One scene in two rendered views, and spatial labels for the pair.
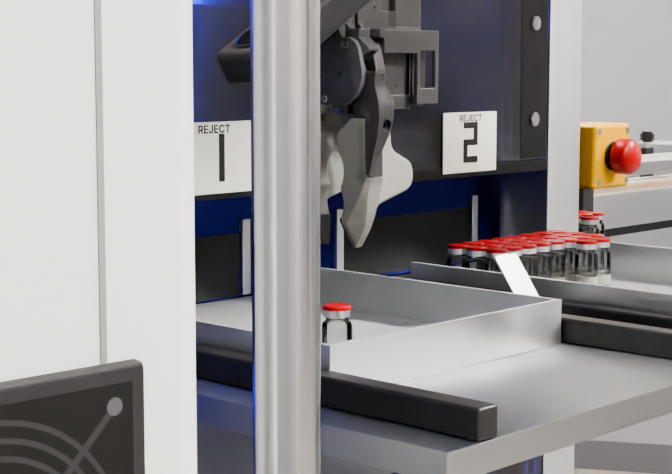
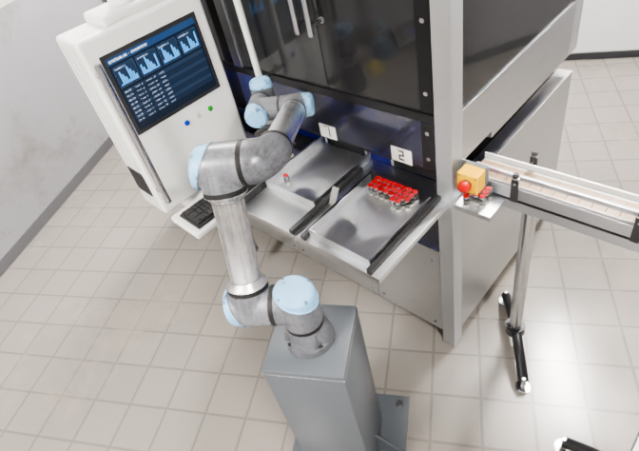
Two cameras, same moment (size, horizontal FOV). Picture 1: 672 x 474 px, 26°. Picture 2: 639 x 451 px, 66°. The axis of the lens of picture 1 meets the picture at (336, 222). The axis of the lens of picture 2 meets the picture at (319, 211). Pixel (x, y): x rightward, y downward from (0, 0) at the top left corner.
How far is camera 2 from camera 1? 2.21 m
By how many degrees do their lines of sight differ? 92
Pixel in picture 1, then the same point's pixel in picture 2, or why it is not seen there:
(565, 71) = (442, 151)
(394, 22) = not seen: hidden behind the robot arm
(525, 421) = (250, 209)
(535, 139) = (429, 165)
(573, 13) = (446, 136)
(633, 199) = (551, 203)
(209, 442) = not seen: hidden behind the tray
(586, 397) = (266, 215)
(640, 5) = not seen: outside the picture
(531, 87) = (426, 150)
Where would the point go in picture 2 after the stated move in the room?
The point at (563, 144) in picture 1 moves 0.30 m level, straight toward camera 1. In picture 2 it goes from (443, 170) to (352, 178)
